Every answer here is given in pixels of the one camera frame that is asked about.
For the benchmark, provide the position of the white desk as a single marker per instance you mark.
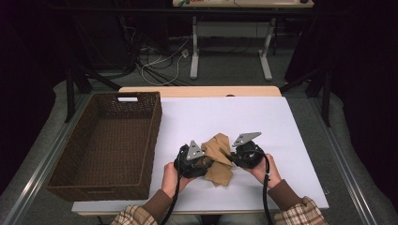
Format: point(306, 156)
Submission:
point(194, 62)

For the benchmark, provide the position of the tan pants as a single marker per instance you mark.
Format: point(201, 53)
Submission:
point(219, 146)

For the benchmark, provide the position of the brown wicker basket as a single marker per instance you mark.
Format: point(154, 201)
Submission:
point(103, 146)

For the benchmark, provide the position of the black metal stand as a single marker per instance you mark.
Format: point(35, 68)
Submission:
point(327, 103)
point(69, 93)

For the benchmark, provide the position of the metal floor rail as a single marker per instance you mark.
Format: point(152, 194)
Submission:
point(347, 175)
point(36, 176)

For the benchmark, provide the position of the person's right hand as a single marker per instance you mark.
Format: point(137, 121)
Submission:
point(275, 176)

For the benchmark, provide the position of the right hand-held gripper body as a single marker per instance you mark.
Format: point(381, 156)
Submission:
point(248, 154)

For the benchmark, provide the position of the person's left hand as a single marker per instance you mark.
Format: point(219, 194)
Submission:
point(170, 181)

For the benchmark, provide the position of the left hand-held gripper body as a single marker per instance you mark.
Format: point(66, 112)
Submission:
point(192, 151)

